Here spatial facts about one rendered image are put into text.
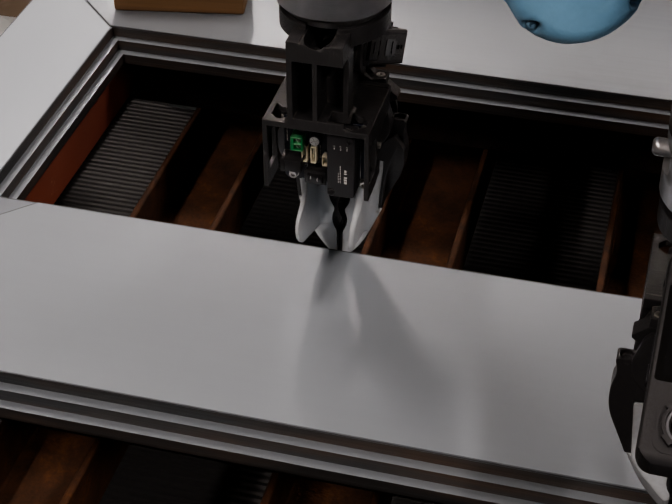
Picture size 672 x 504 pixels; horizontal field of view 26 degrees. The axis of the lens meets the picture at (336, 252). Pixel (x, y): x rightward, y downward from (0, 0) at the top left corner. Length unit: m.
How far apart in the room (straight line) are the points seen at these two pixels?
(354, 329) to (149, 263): 0.16
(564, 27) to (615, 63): 0.54
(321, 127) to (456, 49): 0.39
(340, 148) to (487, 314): 0.16
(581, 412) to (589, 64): 0.43
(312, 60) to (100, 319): 0.24
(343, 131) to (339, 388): 0.17
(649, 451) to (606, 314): 0.30
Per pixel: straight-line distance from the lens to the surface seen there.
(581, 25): 0.75
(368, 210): 1.02
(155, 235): 1.07
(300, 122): 0.92
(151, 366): 0.97
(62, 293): 1.03
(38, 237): 1.09
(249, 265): 1.04
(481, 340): 0.98
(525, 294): 1.02
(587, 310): 1.01
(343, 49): 0.89
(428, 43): 1.30
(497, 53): 1.29
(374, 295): 1.01
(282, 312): 1.00
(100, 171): 1.66
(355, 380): 0.95
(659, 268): 0.82
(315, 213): 1.02
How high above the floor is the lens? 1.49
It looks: 38 degrees down
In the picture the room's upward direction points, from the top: straight up
